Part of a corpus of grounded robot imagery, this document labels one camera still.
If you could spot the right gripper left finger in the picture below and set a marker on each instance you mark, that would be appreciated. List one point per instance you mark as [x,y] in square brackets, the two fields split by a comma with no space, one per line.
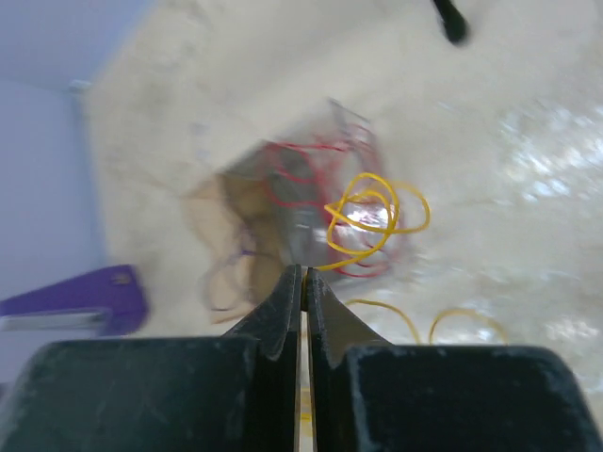
[235,392]

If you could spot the purple metronome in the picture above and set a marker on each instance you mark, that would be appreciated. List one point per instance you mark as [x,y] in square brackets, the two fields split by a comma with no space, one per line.
[110,301]

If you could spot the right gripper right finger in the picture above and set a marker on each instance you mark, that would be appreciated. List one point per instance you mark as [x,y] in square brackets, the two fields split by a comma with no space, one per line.
[371,395]

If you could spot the black music stand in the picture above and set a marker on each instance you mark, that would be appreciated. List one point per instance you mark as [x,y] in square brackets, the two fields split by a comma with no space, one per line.
[454,24]

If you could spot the clear transparent bin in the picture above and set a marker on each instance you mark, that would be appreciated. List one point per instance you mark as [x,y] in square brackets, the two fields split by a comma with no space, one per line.
[309,165]

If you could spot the orange transparent bin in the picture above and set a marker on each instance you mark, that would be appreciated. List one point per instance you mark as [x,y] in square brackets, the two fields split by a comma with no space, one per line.
[232,217]

